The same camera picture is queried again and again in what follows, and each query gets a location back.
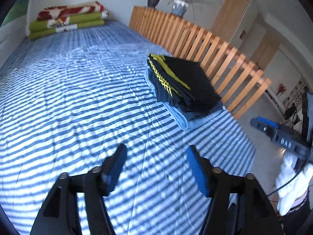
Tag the folded dark navy garment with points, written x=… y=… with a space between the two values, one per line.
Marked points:
x=176 y=100

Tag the person's right hand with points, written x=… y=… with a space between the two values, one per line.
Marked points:
x=291 y=183

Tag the folded red white blanket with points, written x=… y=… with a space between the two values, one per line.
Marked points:
x=71 y=11

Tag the person's right forearm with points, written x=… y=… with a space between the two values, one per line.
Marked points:
x=300 y=215

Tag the folded green blanket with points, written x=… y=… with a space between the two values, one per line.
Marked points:
x=66 y=25

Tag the folded light blue garment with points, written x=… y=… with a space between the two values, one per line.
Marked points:
x=183 y=122

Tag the blue white striped bedspread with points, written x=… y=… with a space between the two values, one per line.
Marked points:
x=73 y=98

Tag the wooden slatted bed rail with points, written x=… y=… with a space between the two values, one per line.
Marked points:
x=207 y=46

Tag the white wall shelf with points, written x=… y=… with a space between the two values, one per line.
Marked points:
x=297 y=93

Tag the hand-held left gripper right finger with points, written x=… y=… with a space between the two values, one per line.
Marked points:
x=198 y=173

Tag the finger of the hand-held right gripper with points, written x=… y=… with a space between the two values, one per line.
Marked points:
x=265 y=124

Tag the black shorts with yellow print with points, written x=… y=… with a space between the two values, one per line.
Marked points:
x=185 y=78

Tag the wooden wardrobe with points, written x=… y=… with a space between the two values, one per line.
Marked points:
x=232 y=17

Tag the dark grey vase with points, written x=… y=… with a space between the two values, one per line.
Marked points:
x=154 y=0

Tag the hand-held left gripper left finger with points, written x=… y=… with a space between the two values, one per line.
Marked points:
x=117 y=169

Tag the potted plant in grey pot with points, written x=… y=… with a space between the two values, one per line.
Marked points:
x=182 y=5

